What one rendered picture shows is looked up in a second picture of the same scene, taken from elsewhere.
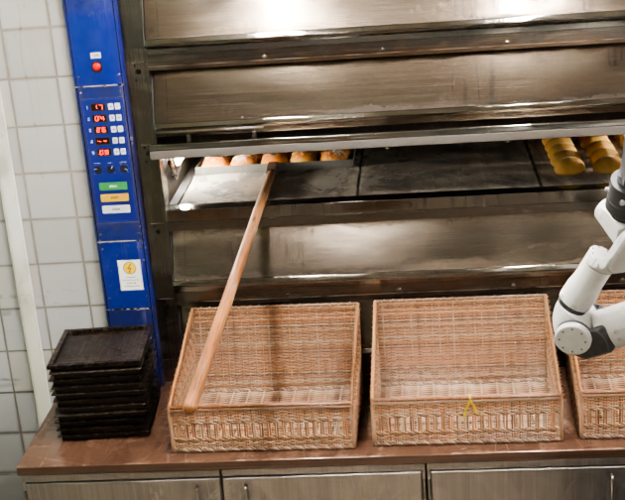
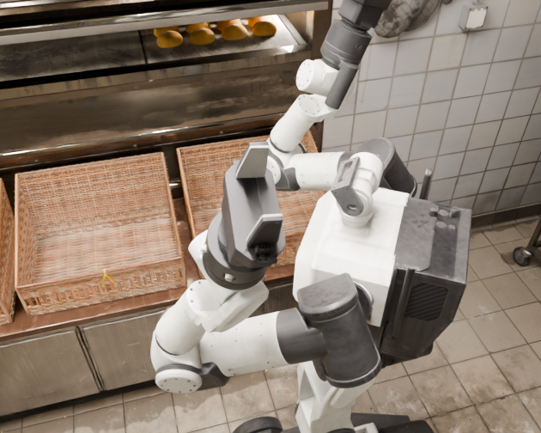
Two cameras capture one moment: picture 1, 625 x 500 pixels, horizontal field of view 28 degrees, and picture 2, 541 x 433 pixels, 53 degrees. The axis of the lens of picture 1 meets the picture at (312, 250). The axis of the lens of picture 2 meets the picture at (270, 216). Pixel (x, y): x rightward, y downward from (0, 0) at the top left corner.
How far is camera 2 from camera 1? 1.97 m
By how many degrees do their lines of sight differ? 29
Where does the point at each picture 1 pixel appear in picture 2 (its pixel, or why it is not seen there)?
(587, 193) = (186, 70)
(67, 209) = not seen: outside the picture
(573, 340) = (179, 385)
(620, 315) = (234, 353)
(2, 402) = not seen: outside the picture
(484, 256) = (106, 128)
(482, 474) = (126, 322)
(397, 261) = (27, 140)
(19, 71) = not seen: outside the picture
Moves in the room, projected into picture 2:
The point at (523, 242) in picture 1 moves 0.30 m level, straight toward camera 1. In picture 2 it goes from (137, 113) to (138, 160)
